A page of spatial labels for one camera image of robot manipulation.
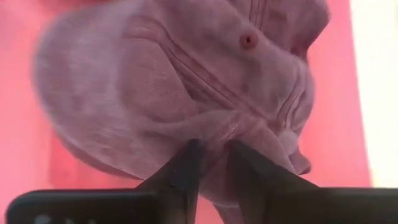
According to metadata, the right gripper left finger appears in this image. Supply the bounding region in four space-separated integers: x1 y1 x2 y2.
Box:
135 139 201 224

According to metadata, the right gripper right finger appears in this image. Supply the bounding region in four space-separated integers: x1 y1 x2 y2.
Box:
228 139 320 224

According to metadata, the red plastic bin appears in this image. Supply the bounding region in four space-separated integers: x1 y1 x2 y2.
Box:
0 0 373 224

